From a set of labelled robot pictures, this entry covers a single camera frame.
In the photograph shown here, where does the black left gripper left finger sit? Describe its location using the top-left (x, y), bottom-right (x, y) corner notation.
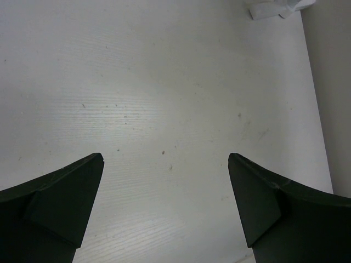
top-left (1, 153), bottom-right (104, 262)

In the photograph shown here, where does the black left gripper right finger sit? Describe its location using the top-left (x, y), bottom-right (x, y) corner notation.
top-left (228, 153), bottom-right (350, 262)

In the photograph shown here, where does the white right rack stand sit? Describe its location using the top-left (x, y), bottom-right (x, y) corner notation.
top-left (248, 0), bottom-right (316, 20)

